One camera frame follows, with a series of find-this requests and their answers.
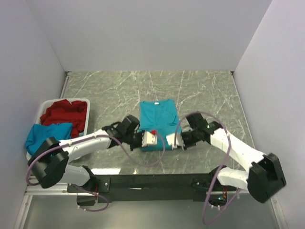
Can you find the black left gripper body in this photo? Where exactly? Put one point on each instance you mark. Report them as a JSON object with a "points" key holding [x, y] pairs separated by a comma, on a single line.
{"points": [[134, 139]]}

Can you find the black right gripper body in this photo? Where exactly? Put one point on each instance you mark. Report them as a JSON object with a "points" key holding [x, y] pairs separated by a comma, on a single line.
{"points": [[190, 138]]}

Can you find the teal t shirt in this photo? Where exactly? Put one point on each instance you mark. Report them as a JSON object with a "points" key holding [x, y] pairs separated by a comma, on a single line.
{"points": [[160, 116], [39, 133]]}

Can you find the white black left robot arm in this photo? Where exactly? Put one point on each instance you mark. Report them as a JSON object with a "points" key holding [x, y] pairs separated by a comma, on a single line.
{"points": [[51, 162]]}

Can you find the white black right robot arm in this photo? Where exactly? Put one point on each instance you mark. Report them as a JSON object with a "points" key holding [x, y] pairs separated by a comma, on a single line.
{"points": [[243, 167]]}

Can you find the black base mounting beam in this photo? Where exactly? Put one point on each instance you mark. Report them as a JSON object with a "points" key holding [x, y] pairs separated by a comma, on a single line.
{"points": [[152, 188]]}

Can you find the red t shirt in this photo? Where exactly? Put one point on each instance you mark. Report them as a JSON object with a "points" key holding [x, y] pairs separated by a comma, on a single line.
{"points": [[64, 111]]}

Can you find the white plastic laundry basket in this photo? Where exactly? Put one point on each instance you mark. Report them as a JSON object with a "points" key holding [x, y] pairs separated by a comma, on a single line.
{"points": [[48, 103]]}

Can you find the teal t shirt in basket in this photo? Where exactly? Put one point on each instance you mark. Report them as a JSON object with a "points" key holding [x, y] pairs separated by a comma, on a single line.
{"points": [[39, 133]]}

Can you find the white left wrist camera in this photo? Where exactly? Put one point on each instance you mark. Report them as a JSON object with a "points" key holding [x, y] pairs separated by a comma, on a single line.
{"points": [[149, 138]]}

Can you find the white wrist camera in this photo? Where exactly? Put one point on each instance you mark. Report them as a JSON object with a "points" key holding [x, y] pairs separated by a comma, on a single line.
{"points": [[175, 141], [149, 138]]}

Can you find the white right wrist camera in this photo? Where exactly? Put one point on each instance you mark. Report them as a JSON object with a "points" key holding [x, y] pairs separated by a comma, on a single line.
{"points": [[175, 141]]}

